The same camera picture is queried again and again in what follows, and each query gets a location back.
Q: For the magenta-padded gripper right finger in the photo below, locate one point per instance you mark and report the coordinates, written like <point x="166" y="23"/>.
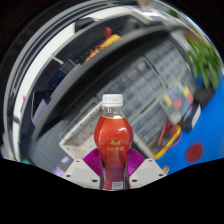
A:
<point x="146" y="171"/>

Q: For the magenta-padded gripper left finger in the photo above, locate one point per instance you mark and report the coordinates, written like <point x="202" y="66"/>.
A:
<point x="79" y="171"/>

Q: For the red drink bottle white cap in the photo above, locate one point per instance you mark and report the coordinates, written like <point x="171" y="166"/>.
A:
<point x="113" y="140"/>

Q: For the white perforated plate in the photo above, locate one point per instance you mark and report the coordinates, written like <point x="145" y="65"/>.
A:
<point x="81" y="135"/>

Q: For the yellow multimeter with leads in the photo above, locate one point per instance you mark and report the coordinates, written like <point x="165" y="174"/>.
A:
<point x="168" y="138"/>

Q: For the flat round red coaster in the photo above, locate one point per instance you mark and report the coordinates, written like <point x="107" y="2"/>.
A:
<point x="194" y="152"/>

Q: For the box with coloured bins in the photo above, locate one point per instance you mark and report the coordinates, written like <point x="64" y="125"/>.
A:
<point x="178" y="100"/>

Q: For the clear small-parts drawer cabinet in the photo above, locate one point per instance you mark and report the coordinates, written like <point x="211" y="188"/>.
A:
<point x="146" y="83"/>

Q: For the dark shelf unit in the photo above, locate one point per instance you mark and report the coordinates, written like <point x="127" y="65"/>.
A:
<point x="83" y="66"/>

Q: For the green potted plant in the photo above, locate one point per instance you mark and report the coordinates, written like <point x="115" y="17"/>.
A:
<point x="204" y="60"/>

